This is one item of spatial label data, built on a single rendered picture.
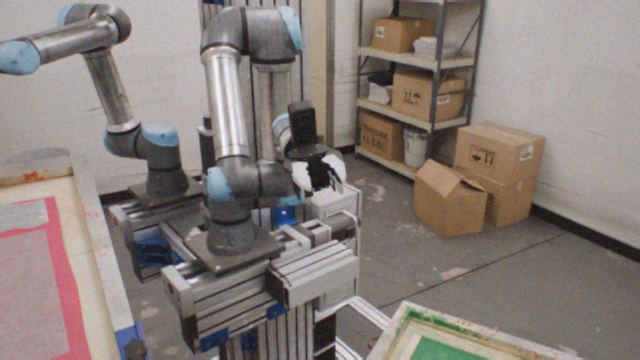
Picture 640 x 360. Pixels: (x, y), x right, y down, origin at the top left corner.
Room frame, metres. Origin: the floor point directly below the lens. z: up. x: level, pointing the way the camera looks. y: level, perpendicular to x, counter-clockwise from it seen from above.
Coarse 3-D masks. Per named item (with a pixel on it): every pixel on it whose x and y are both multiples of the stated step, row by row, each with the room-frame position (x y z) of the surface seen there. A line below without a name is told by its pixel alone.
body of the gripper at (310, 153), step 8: (288, 144) 0.87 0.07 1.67; (304, 144) 0.83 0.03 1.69; (312, 144) 0.83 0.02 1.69; (320, 144) 0.82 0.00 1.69; (288, 152) 0.87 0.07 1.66; (296, 152) 0.80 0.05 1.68; (304, 152) 0.79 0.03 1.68; (312, 152) 0.79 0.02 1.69; (320, 152) 0.78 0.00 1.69; (304, 160) 0.77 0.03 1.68; (312, 160) 0.78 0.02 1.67; (320, 160) 0.77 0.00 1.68; (312, 168) 0.78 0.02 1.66; (320, 168) 0.78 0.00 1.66; (312, 176) 0.78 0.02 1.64; (320, 176) 0.78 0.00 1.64; (328, 176) 0.78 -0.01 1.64; (296, 184) 0.77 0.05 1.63; (312, 184) 0.78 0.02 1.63; (320, 184) 0.79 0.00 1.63; (328, 184) 0.78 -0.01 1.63; (296, 192) 0.78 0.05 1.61; (312, 192) 0.78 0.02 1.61
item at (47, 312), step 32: (0, 256) 0.89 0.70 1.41; (32, 256) 0.90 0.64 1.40; (64, 256) 0.92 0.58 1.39; (0, 288) 0.83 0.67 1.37; (32, 288) 0.84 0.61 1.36; (64, 288) 0.86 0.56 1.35; (0, 320) 0.77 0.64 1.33; (32, 320) 0.79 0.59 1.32; (64, 320) 0.80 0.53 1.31; (0, 352) 0.72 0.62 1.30; (32, 352) 0.73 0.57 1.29; (64, 352) 0.74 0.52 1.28
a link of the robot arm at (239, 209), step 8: (208, 184) 1.17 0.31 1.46; (208, 192) 1.17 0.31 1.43; (208, 200) 1.19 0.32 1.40; (240, 200) 1.16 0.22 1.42; (248, 200) 1.16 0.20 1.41; (256, 200) 1.17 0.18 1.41; (216, 208) 1.15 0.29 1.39; (224, 208) 1.15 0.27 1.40; (232, 208) 1.15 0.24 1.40; (240, 208) 1.16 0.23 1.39; (248, 208) 1.17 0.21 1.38; (256, 208) 1.18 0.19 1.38; (216, 216) 1.16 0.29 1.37; (224, 216) 1.15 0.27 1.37; (232, 216) 1.15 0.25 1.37; (240, 216) 1.16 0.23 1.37
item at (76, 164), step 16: (48, 160) 1.09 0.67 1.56; (64, 160) 1.10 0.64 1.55; (80, 160) 1.12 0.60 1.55; (0, 176) 1.02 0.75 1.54; (16, 176) 1.04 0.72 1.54; (32, 176) 1.06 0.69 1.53; (48, 176) 1.08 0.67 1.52; (64, 176) 1.10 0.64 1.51; (80, 176) 1.08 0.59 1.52; (80, 192) 1.04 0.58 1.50; (96, 192) 1.05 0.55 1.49; (96, 208) 1.01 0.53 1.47; (96, 224) 0.97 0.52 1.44; (96, 240) 0.94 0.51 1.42; (96, 256) 0.90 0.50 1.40; (112, 256) 0.91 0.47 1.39; (112, 272) 0.88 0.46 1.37; (112, 288) 0.85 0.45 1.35; (112, 304) 0.82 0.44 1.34; (112, 320) 0.79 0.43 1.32; (128, 320) 0.80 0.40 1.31
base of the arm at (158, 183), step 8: (152, 168) 1.54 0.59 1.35; (160, 168) 1.54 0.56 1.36; (168, 168) 1.54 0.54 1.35; (176, 168) 1.57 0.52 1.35; (152, 176) 1.54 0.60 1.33; (160, 176) 1.54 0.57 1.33; (168, 176) 1.54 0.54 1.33; (176, 176) 1.56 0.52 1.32; (184, 176) 1.60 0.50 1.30; (152, 184) 1.53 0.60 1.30; (160, 184) 1.54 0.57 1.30; (168, 184) 1.53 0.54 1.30; (176, 184) 1.54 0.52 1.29; (184, 184) 1.57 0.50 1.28; (152, 192) 1.53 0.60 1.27; (160, 192) 1.52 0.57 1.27; (168, 192) 1.52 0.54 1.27; (176, 192) 1.54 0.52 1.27
